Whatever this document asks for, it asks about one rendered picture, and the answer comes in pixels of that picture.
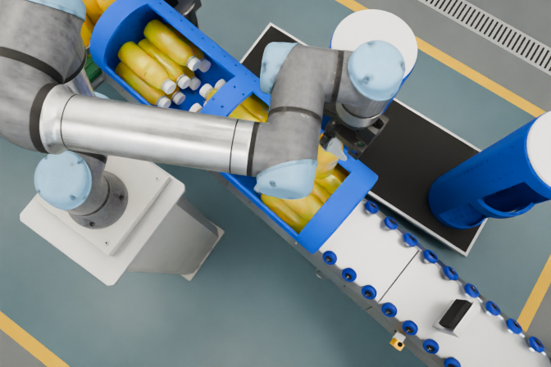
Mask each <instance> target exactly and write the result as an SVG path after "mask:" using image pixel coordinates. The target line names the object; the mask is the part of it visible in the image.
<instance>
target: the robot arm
mask: <svg viewBox="0 0 551 367"><path fill-rule="evenodd" d="M85 15H86V6H85V4H84V3H83V1H82V0H0V136H1V137H3V138H5V139H6V140H7V141H9V142H11V143H14V144H15V145H17V146H19V147H23V148H24V149H28V150H31V151H33V152H42V153H47V154H48V156H47V157H46V158H43V159H42V160H41V161H40V162H39V164H38V166H37V168H36V171H35V173H34V185H35V188H36V190H37V192H38V194H39V196H40V197H41V198H42V199H43V200H44V201H46V202H47V203H48V204H50V205H51V206H54V207H56V208H57V209H61V210H64V211H67V212H68V213H69V215H70V217H71V218H72V219H73V220H74V221H75V222H76V223H77V224H79V225H81V226H83V227H85V228H88V229H104V228H106V227H108V226H110V225H112V224H114V223H116V222H117V221H118V220H119V219H120V218H121V217H122V215H123V214H124V212H125V209H126V207H127V204H128V191H127V188H126V186H125V184H124V183H123V181H122V180H121V179H120V178H118V177H117V176H116V175H114V174H113V173H110V172H108V171H105V166H106V163H107V158H108V156H118V157H124V158H130V159H135V160H141V161H151V162H157V163H162V164H168V165H179V166H184V167H190V168H196V169H201V170H212V171H218V172H223V173H229V174H239V175H245V176H252V177H256V181H257V189H258V191H260V192H261V193H263V194H265V195H267V196H271V197H276V198H281V199H289V200H296V199H302V198H305V197H307V196H308V195H309V194H310V193H311V192H312V189H313V184H314V179H315V173H316V168H317V166H318V162H317V161H316V160H317V153H318V147H319V145H320V146H321V148H322V149H323V150H324V151H325V152H330V153H332V154H333V155H335V156H337V157H338V158H339V159H340V160H342V161H346V160H347V157H346V156H345V155H344V153H343V151H342V150H341V147H342V143H343V144H344V145H345V146H346V147H348V148H349V150H348V152H347V153H348V154H349V155H350V156H351V157H352V158H354V159H355V160H357V159H358V158H359V157H360V156H361V154H362V152H363V151H364V150H365V149H366V148H367V146H368V145H369V144H370V143H371V142H372V140H373V139H374V138H375V137H376V136H377V135H378V134H380V132H381V131H382V130H383V128H384V127H385V126H386V123H387V121H388V120H389V119H388V118H387V117H386V116H384V115H383V114H382V112H383V110H384V109H385V108H386V106H387V105H388V103H389V101H390V99H391V98H392V97H393V96H394V95H395V94H396V92H398V89H399V86H400V84H401V83H402V79H403V77H404V73H405V70H406V68H405V61H404V59H403V55H402V54H401V52H400V51H399V50H398V49H397V48H396V47H395V46H394V45H392V44H391V43H388V42H386V41H382V40H371V41H369V42H366V43H363V44H361V45H360V46H359V47H357V49H356V50H355V51H349V50H338V49H331V48H319V47H313V46H307V45H301V44H300V43H282V42H281V43H276V42H273V43H269V44H268V45H267V46H266V48H265V50H264V53H263V57H262V68H261V74H260V89H261V91H262V92H263V93H267V94H269V95H270V96H271V101H270V106H269V112H268V117H267V122H266V123H265V122H256V121H253V120H242V119H237V118H231V117H226V116H215V115H210V114H204V113H198V112H193V111H183V110H177V109H171V108H166V107H160V106H150V105H144V104H139V103H133V102H123V101H117V100H112V99H109V97H106V96H105V95H102V94H101V93H96V92H94V91H93V88H92V86H91V84H90V82H89V78H88V76H87V75H86V72H85V70H84V66H85V62H86V58H87V52H86V48H85V45H84V41H83V39H82V37H81V28H82V25H83V23H84V22H85V21H86V18H85ZM323 115H324V116H328V117H330V118H332V119H331V120H330V121H329V122H328V124H327V125H326V127H325V129H324V131H325V132H324V133H323V135H322V137H321V139H320V133H321V122H322V116H323ZM319 140H320V141H319ZM333 141H334V142H333ZM340 141H341V142H340ZM351 150H352V151H353V150H354V151H355V152H357V153H358V155H357V156H356V155H354V154H353V153H352V152H351Z"/></svg>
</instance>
